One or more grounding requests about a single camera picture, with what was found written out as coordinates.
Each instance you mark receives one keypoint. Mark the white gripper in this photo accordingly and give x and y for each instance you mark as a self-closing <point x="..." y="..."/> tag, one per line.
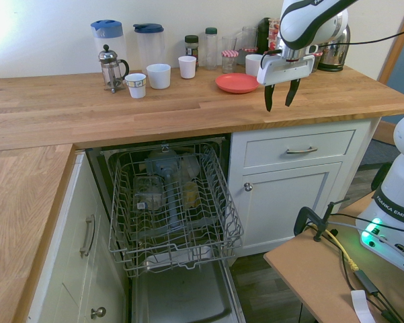
<point x="285" y="70"/>

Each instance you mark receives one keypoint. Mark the red plastic plate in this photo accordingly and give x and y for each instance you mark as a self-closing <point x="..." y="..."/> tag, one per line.
<point x="237" y="83"/>

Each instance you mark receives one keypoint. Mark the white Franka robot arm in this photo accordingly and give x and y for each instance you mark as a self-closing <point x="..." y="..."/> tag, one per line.
<point x="302" y="23"/>

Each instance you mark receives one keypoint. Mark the steel dishwasher door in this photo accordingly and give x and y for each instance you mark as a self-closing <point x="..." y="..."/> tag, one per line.
<point x="181" y="297"/>

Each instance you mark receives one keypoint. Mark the jar red checkered lid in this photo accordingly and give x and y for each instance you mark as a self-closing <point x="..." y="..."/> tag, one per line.
<point x="247" y="51"/>
<point x="317" y="64"/>
<point x="229" y="62"/>

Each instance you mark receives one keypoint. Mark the red food carton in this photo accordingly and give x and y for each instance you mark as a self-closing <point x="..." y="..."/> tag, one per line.
<point x="274" y="33"/>

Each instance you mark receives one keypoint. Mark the black canister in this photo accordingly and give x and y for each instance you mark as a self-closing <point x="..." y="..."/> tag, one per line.
<point x="263" y="35"/>

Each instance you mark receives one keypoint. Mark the tall empty glass jar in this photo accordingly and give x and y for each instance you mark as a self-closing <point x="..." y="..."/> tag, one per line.
<point x="249" y="37"/>

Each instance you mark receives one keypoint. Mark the stainless steel kettle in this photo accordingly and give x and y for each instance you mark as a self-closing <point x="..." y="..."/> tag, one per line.
<point x="336" y="57"/>

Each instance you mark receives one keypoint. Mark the clear glass tumbler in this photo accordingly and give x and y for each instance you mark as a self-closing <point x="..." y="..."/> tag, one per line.
<point x="229" y="43"/>

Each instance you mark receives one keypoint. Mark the clear bottle green lid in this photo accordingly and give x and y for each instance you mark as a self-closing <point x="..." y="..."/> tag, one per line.
<point x="211" y="50"/>

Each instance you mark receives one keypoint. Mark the round metal cabinet knob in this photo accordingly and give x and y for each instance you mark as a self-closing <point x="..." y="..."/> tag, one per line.
<point x="248" y="186"/>
<point x="97" y="312"/>

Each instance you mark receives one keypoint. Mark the small white ribbed cup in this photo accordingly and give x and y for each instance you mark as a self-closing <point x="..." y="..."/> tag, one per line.
<point x="187" y="67"/>

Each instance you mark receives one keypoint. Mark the coffee jar black lid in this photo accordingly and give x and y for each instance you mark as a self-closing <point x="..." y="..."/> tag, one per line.
<point x="191" y="47"/>

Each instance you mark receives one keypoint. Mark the white kitchen cabinet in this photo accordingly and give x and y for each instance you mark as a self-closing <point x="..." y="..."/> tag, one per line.
<point x="70" y="269"/>
<point x="289" y="205"/>

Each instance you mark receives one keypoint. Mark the large white mug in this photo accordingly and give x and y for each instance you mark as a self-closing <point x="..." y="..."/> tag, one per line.
<point x="158" y="76"/>

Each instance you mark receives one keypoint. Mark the black table clamp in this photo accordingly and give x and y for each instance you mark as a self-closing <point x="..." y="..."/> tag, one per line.
<point x="300" y="218"/>

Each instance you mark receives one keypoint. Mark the yellow item in rack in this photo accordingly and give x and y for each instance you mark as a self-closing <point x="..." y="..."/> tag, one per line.
<point x="190" y="195"/>

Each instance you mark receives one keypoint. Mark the clear pitcher dark blue lid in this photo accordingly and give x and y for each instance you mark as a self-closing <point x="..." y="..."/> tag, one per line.
<point x="149" y="47"/>

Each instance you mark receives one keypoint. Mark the patterned paper cup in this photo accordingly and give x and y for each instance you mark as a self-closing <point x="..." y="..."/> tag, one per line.
<point x="135" y="85"/>

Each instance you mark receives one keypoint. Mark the clear glass container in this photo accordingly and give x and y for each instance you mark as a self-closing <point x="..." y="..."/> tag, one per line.
<point x="148" y="193"/>

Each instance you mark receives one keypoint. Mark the glass french press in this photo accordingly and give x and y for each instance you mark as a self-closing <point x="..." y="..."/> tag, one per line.
<point x="111" y="69"/>

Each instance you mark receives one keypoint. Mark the clear pitcher light blue lid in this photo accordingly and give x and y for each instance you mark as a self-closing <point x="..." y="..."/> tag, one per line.
<point x="109" y="37"/>

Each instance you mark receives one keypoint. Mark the white paper strip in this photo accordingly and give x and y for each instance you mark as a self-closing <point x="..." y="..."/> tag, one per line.
<point x="361" y="304"/>

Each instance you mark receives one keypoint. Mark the wooden door frame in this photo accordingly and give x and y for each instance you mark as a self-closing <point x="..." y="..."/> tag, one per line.
<point x="391" y="60"/>

